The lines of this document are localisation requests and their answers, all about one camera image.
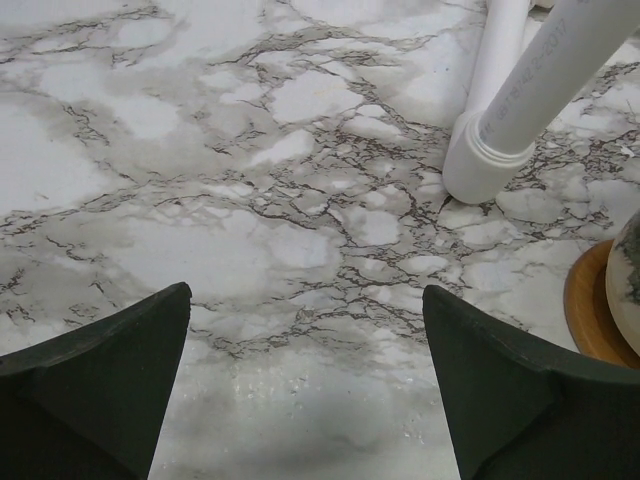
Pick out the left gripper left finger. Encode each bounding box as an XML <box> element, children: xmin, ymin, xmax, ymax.
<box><xmin>1</xmin><ymin>282</ymin><xmax>191</xmax><ymax>479</ymax></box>

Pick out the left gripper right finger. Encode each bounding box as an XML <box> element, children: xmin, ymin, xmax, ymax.
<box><xmin>423</xmin><ymin>286</ymin><xmax>639</xmax><ymax>479</ymax></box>

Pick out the wooden coaster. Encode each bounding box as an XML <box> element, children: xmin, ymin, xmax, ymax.
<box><xmin>563</xmin><ymin>240</ymin><xmax>639</xmax><ymax>369</ymax></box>

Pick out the beige ceramic mug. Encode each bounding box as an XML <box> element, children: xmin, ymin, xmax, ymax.
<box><xmin>605</xmin><ymin>211</ymin><xmax>639</xmax><ymax>354</ymax></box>

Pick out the left white pvc pole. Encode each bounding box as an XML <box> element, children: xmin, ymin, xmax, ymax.
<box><xmin>442</xmin><ymin>1</ymin><xmax>639</xmax><ymax>204</ymax></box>

